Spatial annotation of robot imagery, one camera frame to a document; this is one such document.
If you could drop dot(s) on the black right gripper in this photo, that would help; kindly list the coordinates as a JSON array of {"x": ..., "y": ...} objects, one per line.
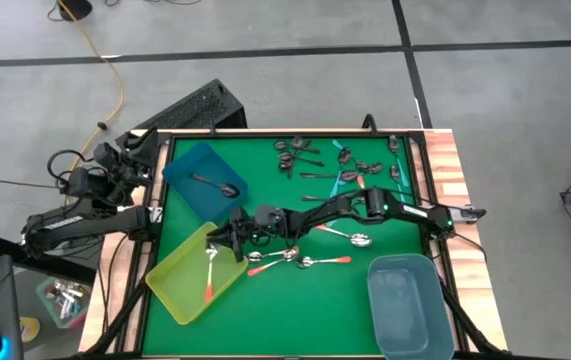
[{"x": 265, "y": 224}]

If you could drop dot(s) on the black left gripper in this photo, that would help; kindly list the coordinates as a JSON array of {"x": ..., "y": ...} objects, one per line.
[{"x": 125, "y": 162}]

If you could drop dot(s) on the blue plastic bin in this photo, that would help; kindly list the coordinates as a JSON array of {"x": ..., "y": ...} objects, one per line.
[{"x": 200, "y": 200}]

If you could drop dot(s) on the yellow-green plastic tray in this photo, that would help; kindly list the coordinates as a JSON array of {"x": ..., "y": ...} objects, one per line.
[{"x": 180, "y": 290}]

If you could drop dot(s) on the grey-blue plastic bin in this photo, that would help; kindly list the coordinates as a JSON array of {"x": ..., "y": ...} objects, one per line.
[{"x": 405, "y": 310}]

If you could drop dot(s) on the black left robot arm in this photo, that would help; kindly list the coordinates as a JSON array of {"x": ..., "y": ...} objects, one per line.
[{"x": 80, "y": 222}]

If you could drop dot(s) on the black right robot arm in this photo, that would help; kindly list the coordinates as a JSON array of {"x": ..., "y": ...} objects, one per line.
[{"x": 415, "y": 212}]

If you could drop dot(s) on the silver metal spoon centre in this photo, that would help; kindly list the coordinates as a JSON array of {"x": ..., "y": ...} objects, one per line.
[{"x": 254, "y": 257}]

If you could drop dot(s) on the green table mat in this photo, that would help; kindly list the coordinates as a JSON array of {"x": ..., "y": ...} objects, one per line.
[{"x": 315, "y": 310}]

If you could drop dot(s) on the black gantry strut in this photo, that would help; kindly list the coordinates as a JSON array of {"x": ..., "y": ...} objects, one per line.
[
  {"x": 465, "y": 320},
  {"x": 130, "y": 300}
]

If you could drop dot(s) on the black side table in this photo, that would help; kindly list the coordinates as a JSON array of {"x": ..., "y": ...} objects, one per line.
[{"x": 65, "y": 270}]

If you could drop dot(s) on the black round stand base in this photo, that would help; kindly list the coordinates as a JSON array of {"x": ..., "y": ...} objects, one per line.
[{"x": 77, "y": 7}]

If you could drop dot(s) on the teal box of small parts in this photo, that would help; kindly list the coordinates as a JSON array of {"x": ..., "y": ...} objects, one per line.
[{"x": 62, "y": 300}]

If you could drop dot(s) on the yellow disc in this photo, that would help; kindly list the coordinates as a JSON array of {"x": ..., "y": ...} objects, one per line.
[{"x": 30, "y": 330}]

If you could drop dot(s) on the silver clamp bracket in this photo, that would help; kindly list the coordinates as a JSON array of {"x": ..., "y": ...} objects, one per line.
[{"x": 472, "y": 214}]

